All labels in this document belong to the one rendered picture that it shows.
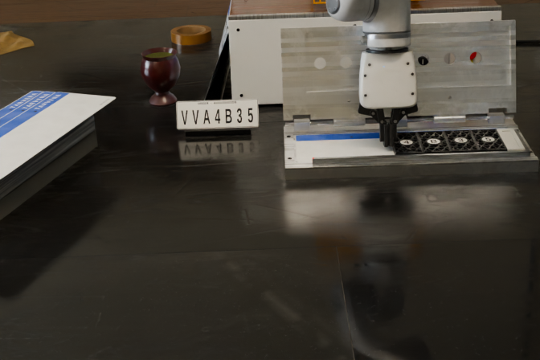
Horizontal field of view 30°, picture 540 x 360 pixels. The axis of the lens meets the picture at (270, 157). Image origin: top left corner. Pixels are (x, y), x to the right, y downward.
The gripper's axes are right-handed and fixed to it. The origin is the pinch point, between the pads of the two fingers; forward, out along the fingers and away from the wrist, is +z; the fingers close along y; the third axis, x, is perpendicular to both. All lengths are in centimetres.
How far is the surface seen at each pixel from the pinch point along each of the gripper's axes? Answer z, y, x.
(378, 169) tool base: 4.8, -2.5, -6.8
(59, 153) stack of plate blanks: 1, -59, -1
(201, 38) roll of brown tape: -13, -39, 77
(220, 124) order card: -0.4, -31.0, 15.6
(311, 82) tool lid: -8.5, -13.2, 11.9
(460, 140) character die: 1.5, 13.1, 0.2
